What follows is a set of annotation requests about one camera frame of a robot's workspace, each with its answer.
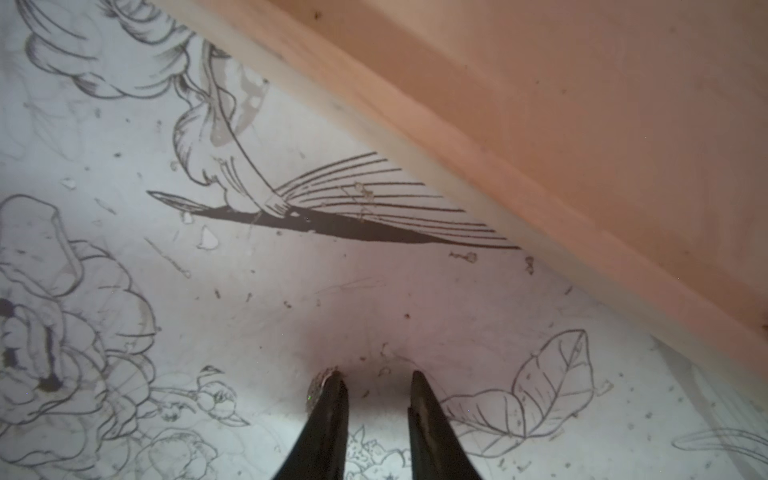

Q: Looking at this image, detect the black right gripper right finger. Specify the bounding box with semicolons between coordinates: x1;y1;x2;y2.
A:
407;371;481;480

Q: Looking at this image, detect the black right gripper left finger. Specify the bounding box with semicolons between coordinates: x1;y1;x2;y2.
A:
274;368;349;480

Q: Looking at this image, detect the wooden jewelry display stand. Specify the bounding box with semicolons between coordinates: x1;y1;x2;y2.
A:
162;1;767;404

